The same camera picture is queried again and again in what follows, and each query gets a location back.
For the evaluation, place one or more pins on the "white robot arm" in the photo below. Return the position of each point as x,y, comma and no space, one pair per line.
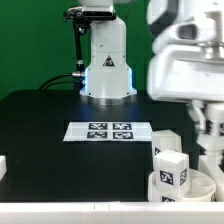
108,77

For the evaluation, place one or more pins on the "white front barrier wall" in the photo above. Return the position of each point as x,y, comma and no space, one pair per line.
112,213

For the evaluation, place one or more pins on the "white marker sheet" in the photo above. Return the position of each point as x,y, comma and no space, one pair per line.
108,131

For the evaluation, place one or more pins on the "white barrier block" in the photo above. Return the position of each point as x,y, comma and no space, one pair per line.
3,167
211,169

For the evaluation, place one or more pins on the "white right barrier block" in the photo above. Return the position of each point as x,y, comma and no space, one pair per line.
211,169

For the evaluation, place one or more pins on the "white left barrier block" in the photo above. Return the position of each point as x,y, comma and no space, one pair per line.
3,167

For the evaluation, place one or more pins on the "black camera on stand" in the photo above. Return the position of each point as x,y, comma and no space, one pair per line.
82,17

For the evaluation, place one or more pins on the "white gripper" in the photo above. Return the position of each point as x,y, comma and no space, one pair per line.
181,74

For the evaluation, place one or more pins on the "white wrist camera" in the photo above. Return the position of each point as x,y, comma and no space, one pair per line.
203,29

